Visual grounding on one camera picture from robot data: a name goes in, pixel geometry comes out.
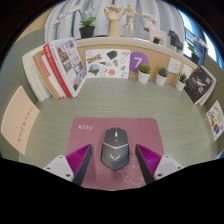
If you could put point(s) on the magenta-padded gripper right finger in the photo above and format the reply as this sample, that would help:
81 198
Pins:
166 166

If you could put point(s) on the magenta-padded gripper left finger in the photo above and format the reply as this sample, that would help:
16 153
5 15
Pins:
59 166

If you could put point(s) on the grey computer mouse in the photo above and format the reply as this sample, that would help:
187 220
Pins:
115 150

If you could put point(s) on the pink mouse pad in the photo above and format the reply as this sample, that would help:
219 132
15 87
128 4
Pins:
83 136

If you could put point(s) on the beige paperback book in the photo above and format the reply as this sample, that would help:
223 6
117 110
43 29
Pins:
20 120

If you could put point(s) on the colourful sticker sheet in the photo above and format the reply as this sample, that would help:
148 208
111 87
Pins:
216 121

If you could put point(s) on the small succulent in white pot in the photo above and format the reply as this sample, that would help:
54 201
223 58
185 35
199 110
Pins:
143 78
161 80
180 86

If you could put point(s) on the thick white book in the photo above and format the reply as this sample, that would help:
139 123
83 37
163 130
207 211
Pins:
29 70
37 83

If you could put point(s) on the black cover book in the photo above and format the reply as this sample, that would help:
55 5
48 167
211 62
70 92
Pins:
199 84

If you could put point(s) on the green felt desk divider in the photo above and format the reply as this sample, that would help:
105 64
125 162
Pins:
13 66
219 86

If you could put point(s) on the white book with red label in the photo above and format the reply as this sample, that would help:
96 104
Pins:
48 70

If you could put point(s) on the brown book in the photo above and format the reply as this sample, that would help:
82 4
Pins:
41 70

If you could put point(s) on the magazine with photo cover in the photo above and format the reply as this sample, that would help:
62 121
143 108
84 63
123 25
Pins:
70 65

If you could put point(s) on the purple round number sticker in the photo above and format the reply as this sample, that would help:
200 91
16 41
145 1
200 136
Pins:
137 60

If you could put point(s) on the white orchid in black pot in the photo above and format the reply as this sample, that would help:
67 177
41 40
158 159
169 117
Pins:
195 58
156 40
87 32

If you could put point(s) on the white sticker sheet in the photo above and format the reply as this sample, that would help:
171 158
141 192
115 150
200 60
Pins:
107 63

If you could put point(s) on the black wooden horse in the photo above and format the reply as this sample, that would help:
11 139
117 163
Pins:
175 39

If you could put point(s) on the wooden desk back shelf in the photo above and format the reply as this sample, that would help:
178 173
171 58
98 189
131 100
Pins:
100 42

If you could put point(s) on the pink wooden horse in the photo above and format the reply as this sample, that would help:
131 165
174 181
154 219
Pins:
155 32

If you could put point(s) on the dark framed window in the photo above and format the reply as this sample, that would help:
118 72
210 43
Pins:
196 28

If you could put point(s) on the wooden artist mannequin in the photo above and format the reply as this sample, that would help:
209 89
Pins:
130 18

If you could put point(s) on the wooden hand model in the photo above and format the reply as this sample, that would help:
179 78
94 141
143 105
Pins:
113 18

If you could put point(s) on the grey curtain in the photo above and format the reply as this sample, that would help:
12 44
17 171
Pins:
96 8

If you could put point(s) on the white wall socket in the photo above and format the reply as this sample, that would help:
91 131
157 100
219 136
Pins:
174 65
187 70

